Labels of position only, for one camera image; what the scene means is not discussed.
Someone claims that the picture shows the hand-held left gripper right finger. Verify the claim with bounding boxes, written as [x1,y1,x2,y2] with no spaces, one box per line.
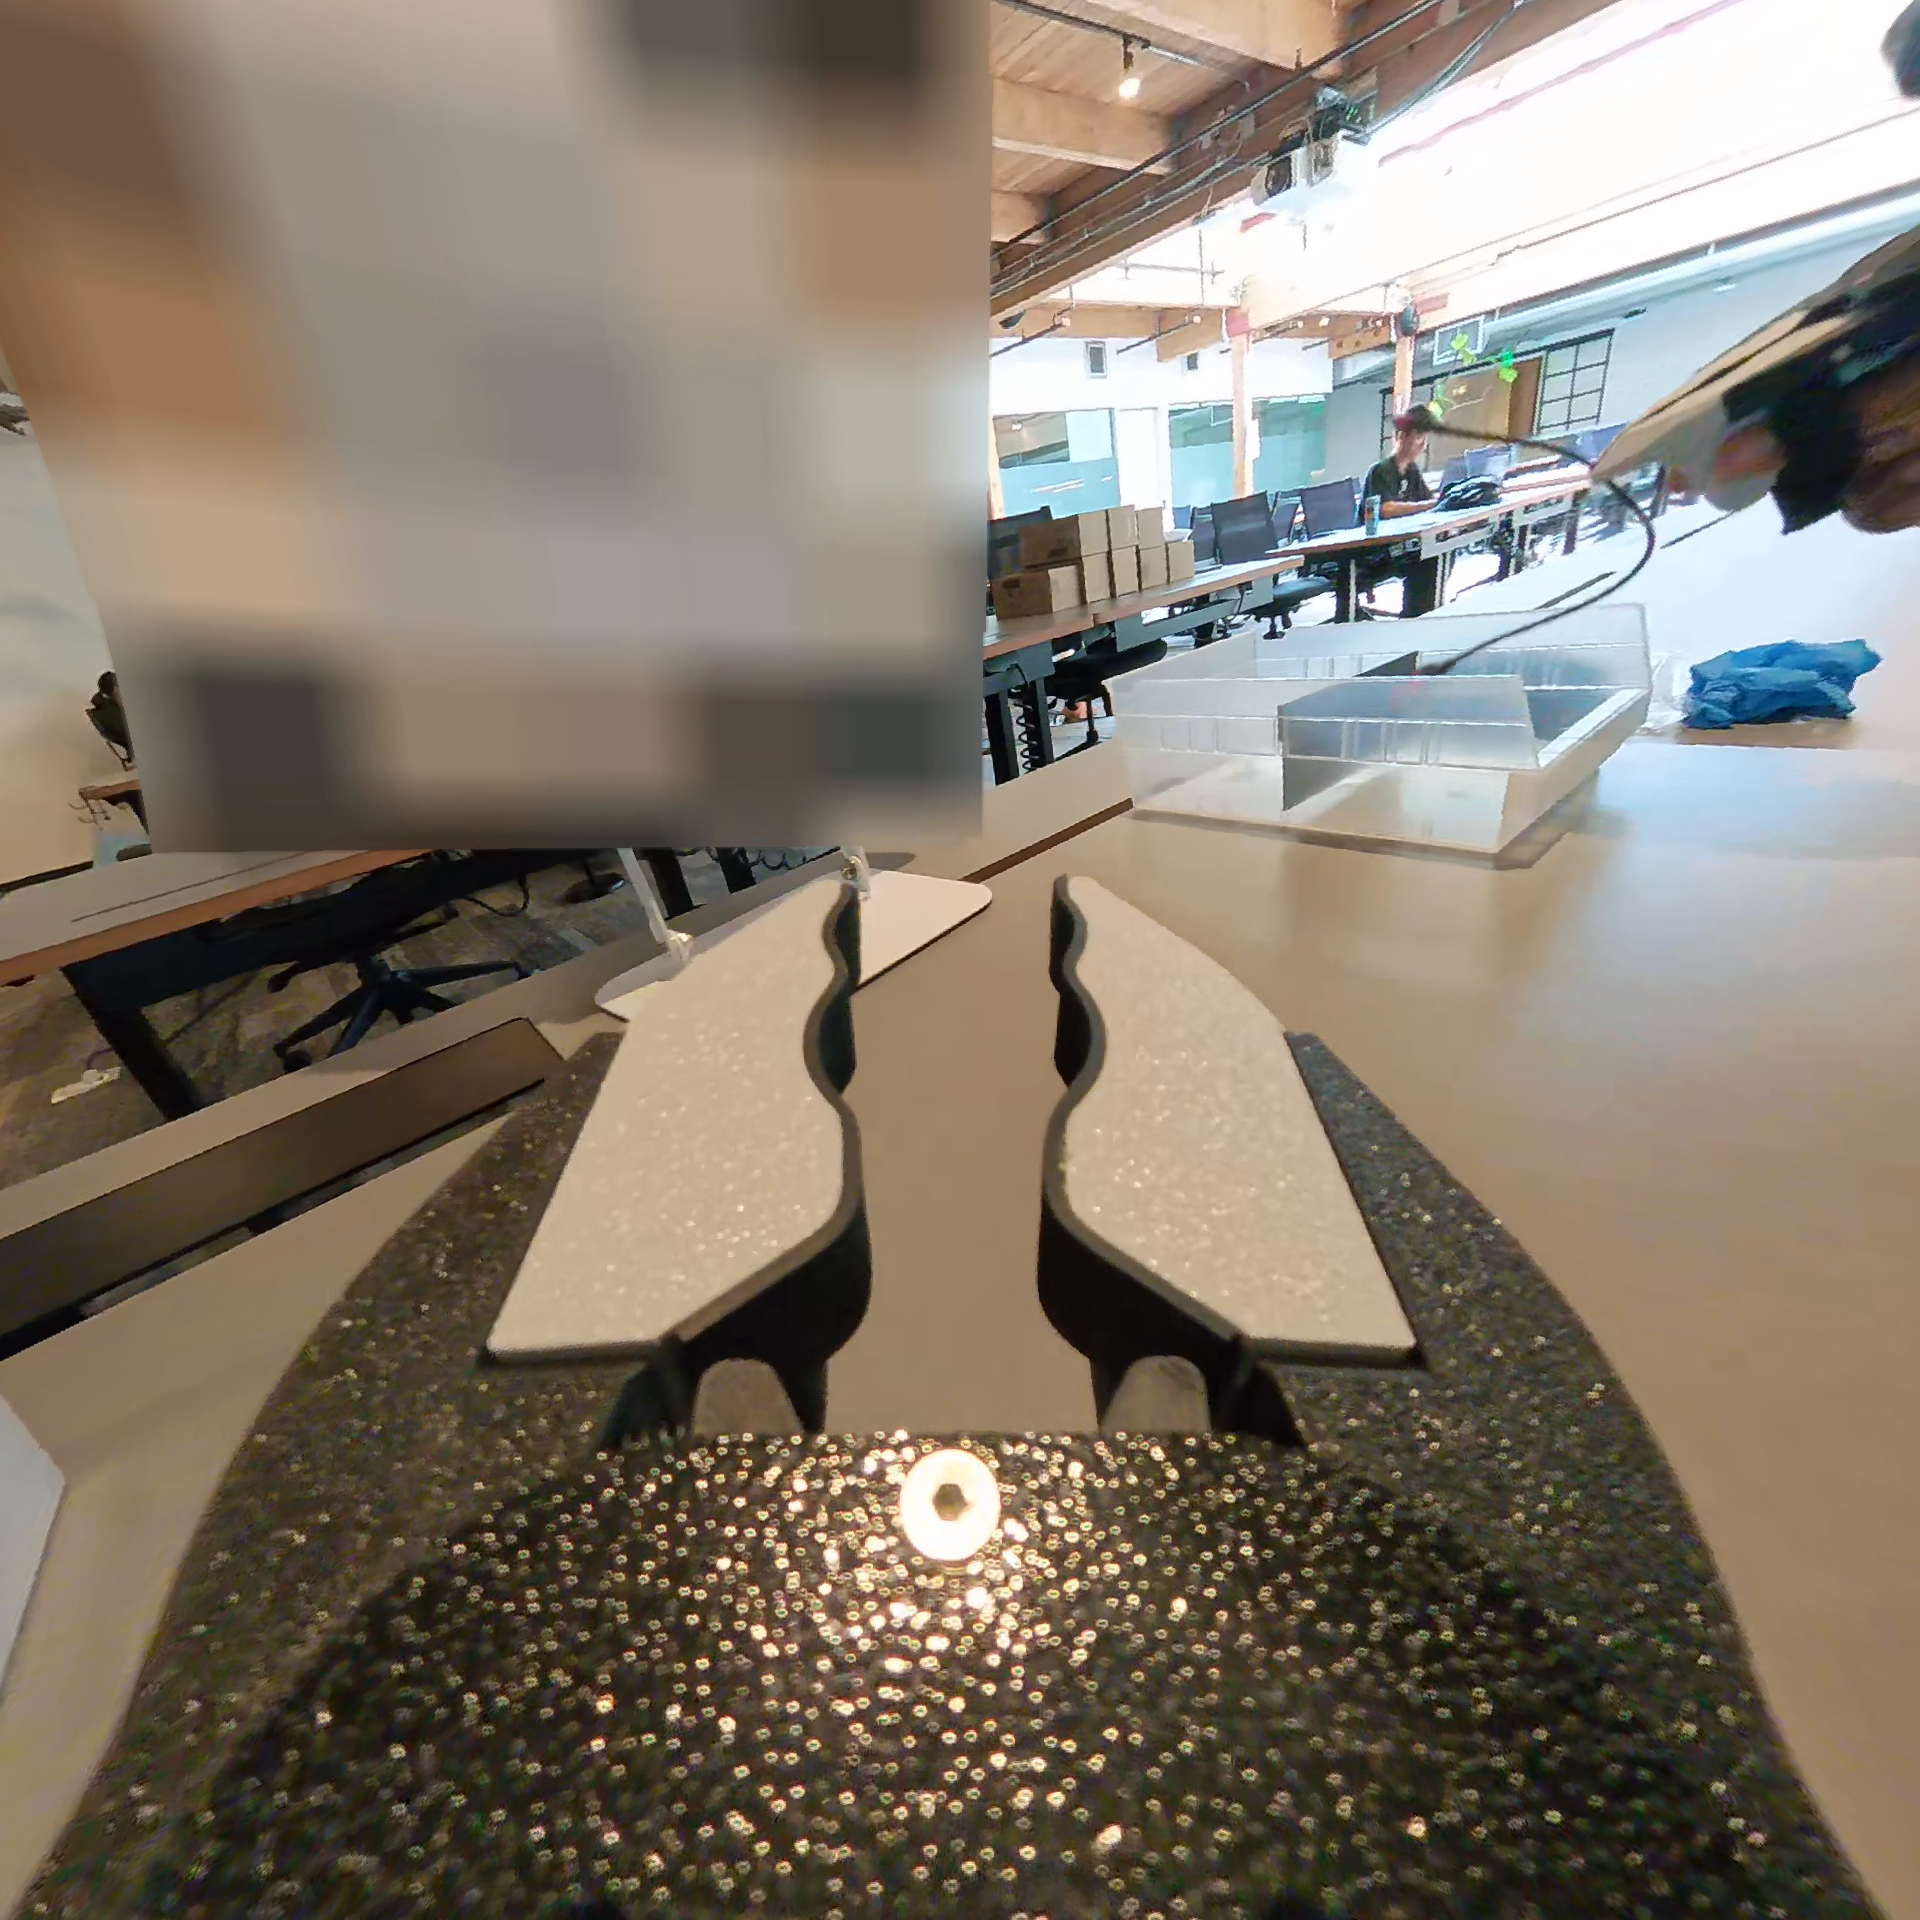
[1035,874,1423,1427]

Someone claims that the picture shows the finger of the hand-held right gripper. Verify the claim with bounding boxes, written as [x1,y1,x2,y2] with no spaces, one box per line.
[1661,428,1788,515]
[1590,294,1870,489]

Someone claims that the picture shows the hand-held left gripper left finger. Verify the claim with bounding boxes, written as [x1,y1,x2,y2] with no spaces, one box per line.
[483,878,876,1431]

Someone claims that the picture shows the black cable blue-ringed plugs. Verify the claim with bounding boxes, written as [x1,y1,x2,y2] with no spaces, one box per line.
[1416,422,1664,682]

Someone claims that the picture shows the clear plastic bin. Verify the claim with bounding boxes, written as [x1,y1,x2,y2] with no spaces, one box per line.
[1117,600,1654,868]

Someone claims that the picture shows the person's right hand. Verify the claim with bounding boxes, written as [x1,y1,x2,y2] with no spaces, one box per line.
[1837,351,1920,534]

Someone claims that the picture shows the blue cloth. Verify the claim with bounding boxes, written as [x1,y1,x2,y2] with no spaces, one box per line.
[1682,639,1884,732]

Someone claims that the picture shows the long white office table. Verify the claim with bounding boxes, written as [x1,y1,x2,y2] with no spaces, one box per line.
[1276,464,1600,617]

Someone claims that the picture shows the black office chair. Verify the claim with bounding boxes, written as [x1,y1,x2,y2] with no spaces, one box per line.
[269,902,527,1070]

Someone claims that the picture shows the row of black office chairs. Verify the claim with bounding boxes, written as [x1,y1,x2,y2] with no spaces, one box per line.
[1191,480,1366,634]

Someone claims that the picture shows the wooden top office desk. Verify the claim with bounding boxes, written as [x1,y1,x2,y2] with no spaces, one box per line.
[0,848,453,1121]
[983,559,1308,782]

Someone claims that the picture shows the stack of cardboard boxes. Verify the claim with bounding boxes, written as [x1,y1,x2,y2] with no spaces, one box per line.
[992,506,1198,619]

